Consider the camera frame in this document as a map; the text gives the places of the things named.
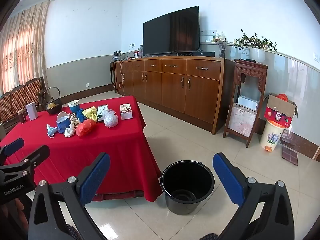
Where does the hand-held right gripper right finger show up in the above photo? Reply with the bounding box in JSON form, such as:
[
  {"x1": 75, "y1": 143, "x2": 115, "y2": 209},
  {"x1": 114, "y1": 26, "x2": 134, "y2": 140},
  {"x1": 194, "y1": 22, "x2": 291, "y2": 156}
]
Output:
[{"x1": 212, "y1": 152, "x2": 295, "y2": 240}]

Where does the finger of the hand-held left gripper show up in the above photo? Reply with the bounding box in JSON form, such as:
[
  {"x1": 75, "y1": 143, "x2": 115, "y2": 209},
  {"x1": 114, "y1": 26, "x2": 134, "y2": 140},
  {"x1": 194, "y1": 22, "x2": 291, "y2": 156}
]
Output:
[
  {"x1": 0, "y1": 145, "x2": 50, "y2": 180},
  {"x1": 0, "y1": 137, "x2": 25, "y2": 166}
]

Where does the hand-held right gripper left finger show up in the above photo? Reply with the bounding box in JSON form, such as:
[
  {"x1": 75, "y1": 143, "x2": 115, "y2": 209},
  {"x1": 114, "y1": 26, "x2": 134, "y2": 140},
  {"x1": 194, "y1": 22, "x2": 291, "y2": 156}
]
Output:
[{"x1": 28, "y1": 152, "x2": 111, "y2": 240}]

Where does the blue face mask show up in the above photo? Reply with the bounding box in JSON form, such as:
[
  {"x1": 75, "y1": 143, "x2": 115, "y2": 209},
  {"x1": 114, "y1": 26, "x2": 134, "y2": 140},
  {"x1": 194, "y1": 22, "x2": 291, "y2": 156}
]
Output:
[{"x1": 46, "y1": 124, "x2": 58, "y2": 138}]

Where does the black plastic bucket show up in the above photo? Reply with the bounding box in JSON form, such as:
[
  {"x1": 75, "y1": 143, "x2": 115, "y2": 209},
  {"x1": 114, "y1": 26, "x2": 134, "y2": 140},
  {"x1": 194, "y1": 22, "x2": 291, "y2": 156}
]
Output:
[{"x1": 160, "y1": 160, "x2": 215, "y2": 215}]

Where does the blue cup with white inside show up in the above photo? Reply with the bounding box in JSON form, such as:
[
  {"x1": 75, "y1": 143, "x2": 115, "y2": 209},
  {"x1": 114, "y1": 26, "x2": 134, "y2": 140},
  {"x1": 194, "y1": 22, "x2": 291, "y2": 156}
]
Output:
[{"x1": 56, "y1": 112, "x2": 70, "y2": 133}]

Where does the beige knotted cloth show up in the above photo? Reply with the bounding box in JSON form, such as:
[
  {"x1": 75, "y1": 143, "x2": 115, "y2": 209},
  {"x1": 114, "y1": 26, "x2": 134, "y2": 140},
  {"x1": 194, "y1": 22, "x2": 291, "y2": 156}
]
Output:
[{"x1": 64, "y1": 114, "x2": 81, "y2": 138}]

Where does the orange plastic bag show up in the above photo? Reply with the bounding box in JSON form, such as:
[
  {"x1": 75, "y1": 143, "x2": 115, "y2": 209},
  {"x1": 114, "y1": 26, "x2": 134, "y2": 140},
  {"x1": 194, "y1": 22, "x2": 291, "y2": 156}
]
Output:
[{"x1": 75, "y1": 119, "x2": 97, "y2": 137}]

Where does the clear plastic bag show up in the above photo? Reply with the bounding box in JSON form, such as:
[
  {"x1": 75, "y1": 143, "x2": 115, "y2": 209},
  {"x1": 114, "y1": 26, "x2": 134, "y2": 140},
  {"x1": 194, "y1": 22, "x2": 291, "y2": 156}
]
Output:
[{"x1": 103, "y1": 109, "x2": 119, "y2": 128}]

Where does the blue cloth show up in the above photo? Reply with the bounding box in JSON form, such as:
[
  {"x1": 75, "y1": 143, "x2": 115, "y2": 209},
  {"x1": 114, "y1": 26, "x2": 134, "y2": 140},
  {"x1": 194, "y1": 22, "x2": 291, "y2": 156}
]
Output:
[{"x1": 76, "y1": 109, "x2": 87, "y2": 123}]

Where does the blue paper cup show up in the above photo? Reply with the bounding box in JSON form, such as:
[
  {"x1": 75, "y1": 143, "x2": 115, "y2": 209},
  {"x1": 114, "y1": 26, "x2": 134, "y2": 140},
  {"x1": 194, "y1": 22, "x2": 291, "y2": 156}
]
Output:
[{"x1": 68, "y1": 100, "x2": 80, "y2": 114}]

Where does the yellow cloth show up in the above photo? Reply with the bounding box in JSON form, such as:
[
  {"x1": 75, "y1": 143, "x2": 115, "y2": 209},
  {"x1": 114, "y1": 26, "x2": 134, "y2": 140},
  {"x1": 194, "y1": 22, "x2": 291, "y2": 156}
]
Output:
[{"x1": 82, "y1": 106, "x2": 98, "y2": 122}]

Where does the green white carton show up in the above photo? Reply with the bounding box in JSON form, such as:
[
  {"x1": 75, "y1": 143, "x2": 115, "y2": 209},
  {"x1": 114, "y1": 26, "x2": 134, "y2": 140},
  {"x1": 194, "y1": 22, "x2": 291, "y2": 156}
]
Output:
[{"x1": 97, "y1": 105, "x2": 108, "y2": 122}]

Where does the red white milk carton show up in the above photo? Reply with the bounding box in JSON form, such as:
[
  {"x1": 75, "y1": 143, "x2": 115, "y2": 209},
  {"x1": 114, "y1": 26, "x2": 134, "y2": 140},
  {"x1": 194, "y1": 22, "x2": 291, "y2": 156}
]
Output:
[{"x1": 119, "y1": 104, "x2": 133, "y2": 120}]

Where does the white floral trash bin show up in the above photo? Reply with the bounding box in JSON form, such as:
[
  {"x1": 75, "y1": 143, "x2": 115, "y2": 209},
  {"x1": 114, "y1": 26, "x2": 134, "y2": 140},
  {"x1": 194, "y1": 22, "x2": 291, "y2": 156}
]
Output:
[{"x1": 260, "y1": 119, "x2": 288, "y2": 152}]

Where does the person's left hand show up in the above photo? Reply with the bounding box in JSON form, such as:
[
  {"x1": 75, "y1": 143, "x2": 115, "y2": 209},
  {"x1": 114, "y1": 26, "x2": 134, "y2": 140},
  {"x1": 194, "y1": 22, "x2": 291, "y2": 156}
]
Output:
[{"x1": 14, "y1": 197, "x2": 27, "y2": 214}]

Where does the wooden low table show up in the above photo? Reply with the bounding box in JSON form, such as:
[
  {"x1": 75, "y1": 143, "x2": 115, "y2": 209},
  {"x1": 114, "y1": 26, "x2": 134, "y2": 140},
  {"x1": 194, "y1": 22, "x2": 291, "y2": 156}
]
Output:
[{"x1": 92, "y1": 190, "x2": 144, "y2": 202}]

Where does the red tablecloth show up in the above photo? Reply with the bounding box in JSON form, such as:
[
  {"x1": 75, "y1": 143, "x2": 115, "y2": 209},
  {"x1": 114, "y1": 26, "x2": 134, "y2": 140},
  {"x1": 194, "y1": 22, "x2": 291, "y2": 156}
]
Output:
[{"x1": 0, "y1": 95, "x2": 163, "y2": 203}]

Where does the white tin box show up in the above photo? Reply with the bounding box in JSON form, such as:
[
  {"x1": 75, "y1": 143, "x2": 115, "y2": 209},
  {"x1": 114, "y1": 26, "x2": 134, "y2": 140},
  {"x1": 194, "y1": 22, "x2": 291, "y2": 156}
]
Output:
[{"x1": 26, "y1": 102, "x2": 39, "y2": 121}]

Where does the wooden bench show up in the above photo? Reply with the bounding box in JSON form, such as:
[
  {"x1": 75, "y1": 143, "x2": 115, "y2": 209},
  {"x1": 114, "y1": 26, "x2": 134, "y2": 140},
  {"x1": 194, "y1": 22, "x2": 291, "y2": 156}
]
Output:
[{"x1": 0, "y1": 77, "x2": 47, "y2": 130}]

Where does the black iron teapot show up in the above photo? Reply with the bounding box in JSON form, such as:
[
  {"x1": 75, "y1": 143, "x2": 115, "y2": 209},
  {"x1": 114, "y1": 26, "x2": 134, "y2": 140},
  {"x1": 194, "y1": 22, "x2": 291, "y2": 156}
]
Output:
[{"x1": 43, "y1": 87, "x2": 63, "y2": 115}]

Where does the pink floral gift bag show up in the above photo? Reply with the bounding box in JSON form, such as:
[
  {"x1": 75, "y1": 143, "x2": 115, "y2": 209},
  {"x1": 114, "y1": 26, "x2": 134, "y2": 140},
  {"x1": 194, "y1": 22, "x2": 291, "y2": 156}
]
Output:
[{"x1": 229, "y1": 103, "x2": 258, "y2": 138}]

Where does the brown bathroom scale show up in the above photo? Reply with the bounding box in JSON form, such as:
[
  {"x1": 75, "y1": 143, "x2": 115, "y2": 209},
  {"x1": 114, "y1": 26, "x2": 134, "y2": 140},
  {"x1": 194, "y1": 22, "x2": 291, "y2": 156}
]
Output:
[{"x1": 282, "y1": 146, "x2": 299, "y2": 166}]

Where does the red printed cardboard box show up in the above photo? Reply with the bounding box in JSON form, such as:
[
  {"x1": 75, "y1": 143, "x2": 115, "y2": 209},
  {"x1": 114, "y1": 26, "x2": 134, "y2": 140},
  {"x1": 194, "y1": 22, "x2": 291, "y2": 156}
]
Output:
[{"x1": 262, "y1": 93, "x2": 298, "y2": 128}]

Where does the beige embroidered curtain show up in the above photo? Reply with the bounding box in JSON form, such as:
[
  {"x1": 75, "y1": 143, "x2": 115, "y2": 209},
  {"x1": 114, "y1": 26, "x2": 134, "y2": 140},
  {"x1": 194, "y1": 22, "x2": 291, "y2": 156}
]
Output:
[{"x1": 0, "y1": 0, "x2": 52, "y2": 98}]

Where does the wooden television cabinet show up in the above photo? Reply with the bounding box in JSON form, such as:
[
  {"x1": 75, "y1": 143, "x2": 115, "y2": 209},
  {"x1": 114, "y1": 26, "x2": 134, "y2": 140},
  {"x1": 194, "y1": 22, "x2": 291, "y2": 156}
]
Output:
[{"x1": 114, "y1": 56, "x2": 235, "y2": 135}]

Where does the small dark wooden table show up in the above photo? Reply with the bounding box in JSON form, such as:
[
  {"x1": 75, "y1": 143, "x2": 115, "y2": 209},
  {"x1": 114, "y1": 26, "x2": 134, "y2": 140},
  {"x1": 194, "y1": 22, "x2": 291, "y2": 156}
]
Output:
[{"x1": 109, "y1": 60, "x2": 118, "y2": 93}]

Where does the carved wooden stand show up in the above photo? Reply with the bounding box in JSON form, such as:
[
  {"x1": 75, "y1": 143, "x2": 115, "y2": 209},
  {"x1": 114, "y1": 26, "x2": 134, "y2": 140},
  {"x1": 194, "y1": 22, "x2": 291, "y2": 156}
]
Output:
[{"x1": 222, "y1": 59, "x2": 268, "y2": 148}]

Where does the small potted plant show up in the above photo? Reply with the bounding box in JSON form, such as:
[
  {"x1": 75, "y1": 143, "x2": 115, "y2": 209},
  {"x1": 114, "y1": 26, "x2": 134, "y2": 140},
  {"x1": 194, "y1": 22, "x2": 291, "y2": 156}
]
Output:
[{"x1": 112, "y1": 50, "x2": 125, "y2": 62}]

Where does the potted plant in white pot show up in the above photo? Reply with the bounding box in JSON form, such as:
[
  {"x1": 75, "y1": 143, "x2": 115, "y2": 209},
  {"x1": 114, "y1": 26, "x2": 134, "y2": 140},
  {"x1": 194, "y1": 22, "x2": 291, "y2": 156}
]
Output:
[{"x1": 234, "y1": 29, "x2": 282, "y2": 64}]

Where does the cluster of small bottles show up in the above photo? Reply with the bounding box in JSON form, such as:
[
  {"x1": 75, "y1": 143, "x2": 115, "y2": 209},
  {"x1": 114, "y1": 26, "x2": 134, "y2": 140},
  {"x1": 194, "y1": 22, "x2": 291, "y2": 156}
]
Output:
[{"x1": 212, "y1": 31, "x2": 228, "y2": 43}]

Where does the black flat television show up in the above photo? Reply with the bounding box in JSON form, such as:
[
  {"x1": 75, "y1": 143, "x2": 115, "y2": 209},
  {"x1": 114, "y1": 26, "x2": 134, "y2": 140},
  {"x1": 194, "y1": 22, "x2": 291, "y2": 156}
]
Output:
[{"x1": 142, "y1": 5, "x2": 200, "y2": 56}]

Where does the white charging cable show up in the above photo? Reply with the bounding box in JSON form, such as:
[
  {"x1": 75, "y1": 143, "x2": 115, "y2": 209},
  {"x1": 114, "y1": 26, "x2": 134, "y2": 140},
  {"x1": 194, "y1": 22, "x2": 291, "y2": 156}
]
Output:
[{"x1": 117, "y1": 44, "x2": 133, "y2": 88}]

